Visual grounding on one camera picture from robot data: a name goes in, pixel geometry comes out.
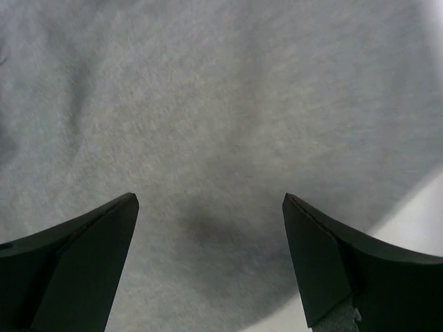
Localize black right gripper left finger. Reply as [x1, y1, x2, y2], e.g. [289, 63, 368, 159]
[1, 193, 139, 332]

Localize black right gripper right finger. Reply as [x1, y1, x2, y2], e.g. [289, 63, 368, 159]
[282, 194, 442, 331]

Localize grey t-shirt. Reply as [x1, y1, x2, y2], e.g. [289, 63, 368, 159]
[1, 1, 442, 331]

